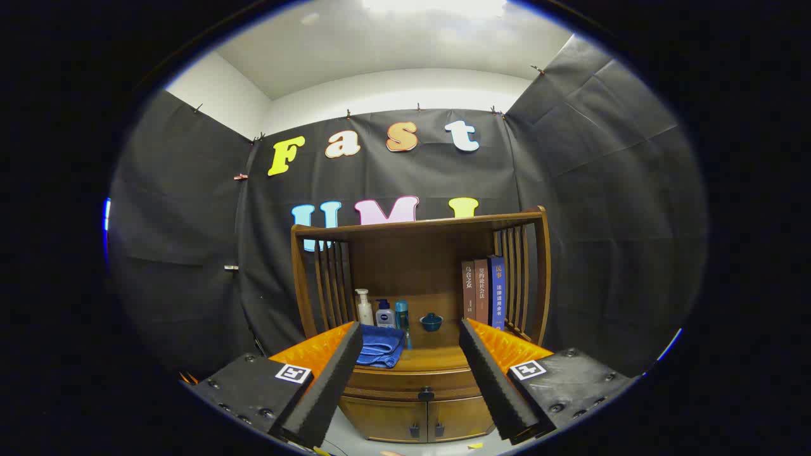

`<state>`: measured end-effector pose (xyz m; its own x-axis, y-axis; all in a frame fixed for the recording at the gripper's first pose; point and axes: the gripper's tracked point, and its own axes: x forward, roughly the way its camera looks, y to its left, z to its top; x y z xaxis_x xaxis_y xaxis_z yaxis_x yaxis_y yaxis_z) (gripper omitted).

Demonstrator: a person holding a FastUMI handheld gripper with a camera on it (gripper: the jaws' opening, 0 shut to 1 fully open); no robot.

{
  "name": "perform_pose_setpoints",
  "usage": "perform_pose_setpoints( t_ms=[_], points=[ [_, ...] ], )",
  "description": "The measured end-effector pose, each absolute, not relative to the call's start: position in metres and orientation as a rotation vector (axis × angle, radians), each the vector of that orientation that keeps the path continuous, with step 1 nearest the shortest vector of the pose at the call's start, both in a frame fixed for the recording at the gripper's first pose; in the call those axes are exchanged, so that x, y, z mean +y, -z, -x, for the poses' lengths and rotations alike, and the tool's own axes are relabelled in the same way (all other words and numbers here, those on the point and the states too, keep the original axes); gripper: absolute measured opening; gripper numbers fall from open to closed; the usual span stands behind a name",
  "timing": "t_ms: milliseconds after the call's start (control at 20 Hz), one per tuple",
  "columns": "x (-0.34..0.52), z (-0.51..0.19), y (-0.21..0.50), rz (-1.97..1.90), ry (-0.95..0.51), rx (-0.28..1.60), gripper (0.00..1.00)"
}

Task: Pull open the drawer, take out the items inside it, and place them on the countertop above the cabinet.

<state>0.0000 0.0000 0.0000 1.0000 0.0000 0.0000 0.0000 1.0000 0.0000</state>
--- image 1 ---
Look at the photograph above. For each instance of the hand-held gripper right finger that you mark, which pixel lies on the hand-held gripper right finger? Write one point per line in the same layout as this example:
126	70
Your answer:
494	386

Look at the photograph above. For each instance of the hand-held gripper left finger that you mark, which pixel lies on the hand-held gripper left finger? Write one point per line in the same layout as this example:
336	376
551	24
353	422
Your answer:
329	386

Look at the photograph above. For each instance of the wooden drawer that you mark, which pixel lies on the wooden drawer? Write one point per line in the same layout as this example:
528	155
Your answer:
405	383

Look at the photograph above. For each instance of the wooden cabinet door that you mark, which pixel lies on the wooden cabinet door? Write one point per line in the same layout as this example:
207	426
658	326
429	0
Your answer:
386	418
459	417

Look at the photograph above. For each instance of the wooden countertop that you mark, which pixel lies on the wooden countertop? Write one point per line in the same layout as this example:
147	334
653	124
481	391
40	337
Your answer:
434	358

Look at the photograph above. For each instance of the wooden cabinet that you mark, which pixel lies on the wooden cabinet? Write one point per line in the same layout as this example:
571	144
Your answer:
412	266

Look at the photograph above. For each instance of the folded blue towel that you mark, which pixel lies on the folded blue towel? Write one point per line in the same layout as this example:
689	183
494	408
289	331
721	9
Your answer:
379	347

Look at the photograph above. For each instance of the white pump bottle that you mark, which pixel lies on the white pump bottle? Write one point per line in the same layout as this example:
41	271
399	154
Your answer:
365	311

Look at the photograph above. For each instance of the white bottle with blue cap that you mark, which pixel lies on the white bottle with blue cap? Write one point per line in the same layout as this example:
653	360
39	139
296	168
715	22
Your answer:
384	316

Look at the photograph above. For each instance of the blue lidded teacup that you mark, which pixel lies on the blue lidded teacup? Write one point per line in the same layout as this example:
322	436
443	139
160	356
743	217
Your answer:
431	323

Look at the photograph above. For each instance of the blue book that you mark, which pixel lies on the blue book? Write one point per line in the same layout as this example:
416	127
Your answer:
497	291

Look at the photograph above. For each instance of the reddish brown book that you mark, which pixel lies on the reddish brown book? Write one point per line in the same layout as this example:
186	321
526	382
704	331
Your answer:
481	291

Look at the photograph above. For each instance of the dark brown book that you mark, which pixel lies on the dark brown book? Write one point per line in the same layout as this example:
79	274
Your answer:
468	291

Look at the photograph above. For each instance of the teal slim bottle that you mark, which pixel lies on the teal slim bottle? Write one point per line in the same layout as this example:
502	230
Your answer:
402	313

